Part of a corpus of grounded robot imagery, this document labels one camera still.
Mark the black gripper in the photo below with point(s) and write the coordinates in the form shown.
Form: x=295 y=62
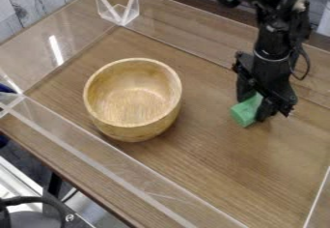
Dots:
x=264 y=78

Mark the green rectangular block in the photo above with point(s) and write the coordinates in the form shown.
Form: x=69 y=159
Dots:
x=243 y=111

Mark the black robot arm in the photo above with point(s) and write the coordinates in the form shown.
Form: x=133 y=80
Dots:
x=283 y=24

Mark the brown wooden bowl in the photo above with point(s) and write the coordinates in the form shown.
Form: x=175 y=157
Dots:
x=132 y=98

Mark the black table leg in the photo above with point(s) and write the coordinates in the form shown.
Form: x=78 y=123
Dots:
x=54 y=185

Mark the clear acrylic tray wall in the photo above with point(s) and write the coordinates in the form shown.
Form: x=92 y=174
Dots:
x=208 y=174

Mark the black metal bracket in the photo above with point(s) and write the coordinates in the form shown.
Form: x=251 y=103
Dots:
x=70 y=210

